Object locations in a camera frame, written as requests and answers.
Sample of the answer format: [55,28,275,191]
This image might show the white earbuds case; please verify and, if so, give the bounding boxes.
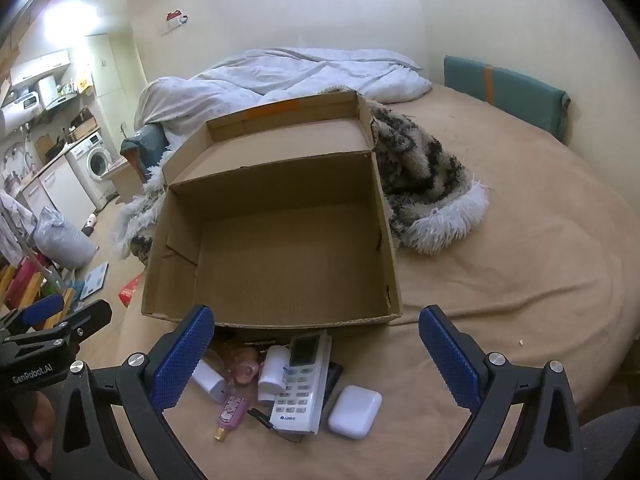
[327,385,383,441]

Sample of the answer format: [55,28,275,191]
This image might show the white wall cabinets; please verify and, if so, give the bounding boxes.
[10,49,72,86]

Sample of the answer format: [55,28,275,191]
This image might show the teal pillow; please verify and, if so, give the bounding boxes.
[120,124,168,183]

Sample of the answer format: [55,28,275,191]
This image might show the white duvet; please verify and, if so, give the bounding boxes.
[135,47,433,136]

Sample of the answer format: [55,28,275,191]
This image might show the white hanging cloth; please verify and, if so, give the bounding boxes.
[0,190,36,256]

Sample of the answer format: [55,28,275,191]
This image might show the white kitchen base cabinet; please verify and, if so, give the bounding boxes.
[20,152,96,231]

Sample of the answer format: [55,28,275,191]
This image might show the white air conditioner remote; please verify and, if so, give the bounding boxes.
[270,330,332,435]

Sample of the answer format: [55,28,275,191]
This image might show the brown cardboard box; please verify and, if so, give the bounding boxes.
[141,91,403,330]

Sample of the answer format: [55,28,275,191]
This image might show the white range hood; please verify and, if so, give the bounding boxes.
[37,74,76,111]

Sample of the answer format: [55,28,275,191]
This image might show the black lanyard cord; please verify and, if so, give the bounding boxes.
[247,407,303,443]

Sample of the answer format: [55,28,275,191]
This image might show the grey plastic bag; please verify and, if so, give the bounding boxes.
[34,206,98,268]

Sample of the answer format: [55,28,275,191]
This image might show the bathroom scale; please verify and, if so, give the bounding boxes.
[82,260,110,301]

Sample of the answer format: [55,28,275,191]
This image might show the beige bedside stand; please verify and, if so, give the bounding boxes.
[100,157,143,201]

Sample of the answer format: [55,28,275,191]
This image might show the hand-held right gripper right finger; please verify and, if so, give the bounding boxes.
[419,304,583,480]

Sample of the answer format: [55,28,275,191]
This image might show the pink sanitizer bottle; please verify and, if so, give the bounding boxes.
[213,391,251,442]

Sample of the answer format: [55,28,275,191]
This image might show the person's left hand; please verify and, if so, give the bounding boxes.
[0,390,57,476]

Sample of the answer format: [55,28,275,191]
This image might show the white charger adapter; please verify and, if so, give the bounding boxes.
[192,360,228,403]

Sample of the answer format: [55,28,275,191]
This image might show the red packet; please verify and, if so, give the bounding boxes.
[119,272,146,307]

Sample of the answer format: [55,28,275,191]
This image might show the tall white wardrobe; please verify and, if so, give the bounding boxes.
[85,32,146,126]

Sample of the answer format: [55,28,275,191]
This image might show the white washing machine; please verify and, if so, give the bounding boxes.
[67,132,118,208]

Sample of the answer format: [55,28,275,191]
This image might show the fuzzy patterned blanket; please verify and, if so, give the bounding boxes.
[112,85,490,261]

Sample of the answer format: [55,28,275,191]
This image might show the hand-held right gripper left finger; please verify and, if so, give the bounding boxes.
[50,304,216,480]

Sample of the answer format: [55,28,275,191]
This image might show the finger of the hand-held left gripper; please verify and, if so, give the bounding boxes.
[45,300,113,345]
[0,294,66,337]

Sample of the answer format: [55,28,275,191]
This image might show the white pill bottle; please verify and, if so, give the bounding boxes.
[257,345,292,403]

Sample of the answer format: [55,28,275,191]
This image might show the teal cushion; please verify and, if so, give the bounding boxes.
[444,55,571,145]

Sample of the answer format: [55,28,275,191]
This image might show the clear brown plastic bottle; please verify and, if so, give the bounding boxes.
[202,335,238,367]

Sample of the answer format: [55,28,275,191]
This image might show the white water heater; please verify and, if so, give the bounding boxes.
[0,90,43,136]

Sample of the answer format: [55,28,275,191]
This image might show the pink toy figure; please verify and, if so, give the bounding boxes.
[227,347,261,386]

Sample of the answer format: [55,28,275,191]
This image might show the person's grey trouser leg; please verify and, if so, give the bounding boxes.
[580,405,640,480]

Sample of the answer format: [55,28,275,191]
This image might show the wooden rack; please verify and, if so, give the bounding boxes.
[0,255,76,313]

